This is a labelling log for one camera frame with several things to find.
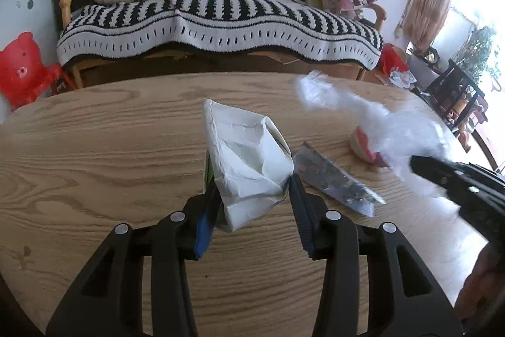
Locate silver foil wrapper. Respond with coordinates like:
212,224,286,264
293,142,386,217

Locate white paper bag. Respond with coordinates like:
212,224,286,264
202,99,294,232

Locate clear plastic bag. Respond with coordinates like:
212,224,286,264
296,71,449,196

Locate person right hand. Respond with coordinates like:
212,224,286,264
454,243,504,322

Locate black wooden chair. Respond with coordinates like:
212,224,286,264
425,59,487,135

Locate green potted plant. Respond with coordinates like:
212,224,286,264
453,26,498,84

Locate wooden oval table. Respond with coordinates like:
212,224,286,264
1,74,485,336

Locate black white striped sofa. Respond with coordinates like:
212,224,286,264
56,0,383,70

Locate red bear plastic stool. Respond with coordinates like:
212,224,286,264
0,32,64,110

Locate white cabinet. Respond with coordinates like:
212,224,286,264
0,0,59,65

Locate red bag by wall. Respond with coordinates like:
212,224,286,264
378,44,408,77

